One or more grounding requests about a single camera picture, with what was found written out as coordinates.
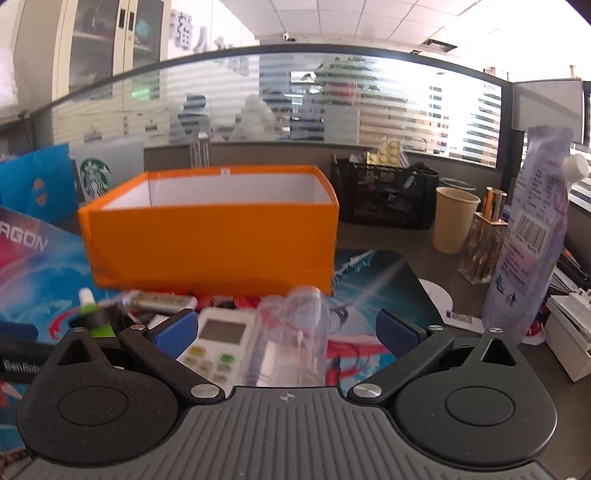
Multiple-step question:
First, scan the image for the black mesh desk organizer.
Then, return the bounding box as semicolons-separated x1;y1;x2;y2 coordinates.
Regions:
329;157;440;230

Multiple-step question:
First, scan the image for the green cap small bottle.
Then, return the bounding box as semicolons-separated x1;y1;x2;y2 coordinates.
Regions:
75;288;115;338

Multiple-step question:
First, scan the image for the blue paper bag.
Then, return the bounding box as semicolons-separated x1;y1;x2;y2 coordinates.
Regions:
0;144;78;225

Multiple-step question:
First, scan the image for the purple white refill pouch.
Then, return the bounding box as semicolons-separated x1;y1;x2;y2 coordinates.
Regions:
481;126;589;344

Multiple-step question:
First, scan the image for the beige paper cup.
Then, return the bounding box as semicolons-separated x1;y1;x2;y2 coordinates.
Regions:
433;187;481;255

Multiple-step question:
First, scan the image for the white plastic box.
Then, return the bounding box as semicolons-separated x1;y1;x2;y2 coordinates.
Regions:
545;289;591;382

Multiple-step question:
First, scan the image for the colourful anime desk mat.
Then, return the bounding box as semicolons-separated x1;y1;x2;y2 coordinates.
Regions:
0;204;447;467

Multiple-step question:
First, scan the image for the clear tall box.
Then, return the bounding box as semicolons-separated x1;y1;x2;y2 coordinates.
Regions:
189;132;211;168

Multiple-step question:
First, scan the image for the white remote control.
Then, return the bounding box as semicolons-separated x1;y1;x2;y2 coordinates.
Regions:
177;307;259;395

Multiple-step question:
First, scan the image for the clear plastic container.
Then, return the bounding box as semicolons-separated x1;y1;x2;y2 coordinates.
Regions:
245;286;329;387

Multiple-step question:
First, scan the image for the yellow toy brick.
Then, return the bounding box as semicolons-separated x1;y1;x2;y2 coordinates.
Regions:
366;140;402;168

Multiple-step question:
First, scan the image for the Starbucks frosted plastic cup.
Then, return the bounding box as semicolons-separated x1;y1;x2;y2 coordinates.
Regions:
70;136;144;202

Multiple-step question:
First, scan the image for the silver tube with label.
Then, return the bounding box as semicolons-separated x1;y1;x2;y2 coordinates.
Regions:
122;290;197;316

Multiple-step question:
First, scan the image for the gold cap perfume bottle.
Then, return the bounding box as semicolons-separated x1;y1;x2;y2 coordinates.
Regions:
459;187;508;285

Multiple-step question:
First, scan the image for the orange cardboard box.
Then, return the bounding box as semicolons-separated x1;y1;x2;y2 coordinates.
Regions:
78;165;339;296

